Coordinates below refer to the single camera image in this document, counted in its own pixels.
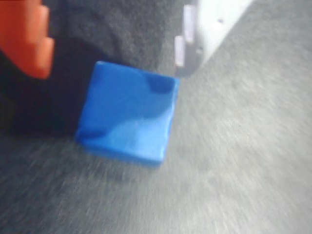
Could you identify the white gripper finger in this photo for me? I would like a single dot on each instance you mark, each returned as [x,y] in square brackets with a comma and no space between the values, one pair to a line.
[209,24]

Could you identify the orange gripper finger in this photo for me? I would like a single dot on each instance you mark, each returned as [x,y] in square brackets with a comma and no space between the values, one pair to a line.
[22,31]

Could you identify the blue cube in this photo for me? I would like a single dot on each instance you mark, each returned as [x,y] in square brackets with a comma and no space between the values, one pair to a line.
[126,112]

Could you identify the dark grey felt mat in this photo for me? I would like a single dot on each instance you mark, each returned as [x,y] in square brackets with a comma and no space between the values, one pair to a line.
[243,170]

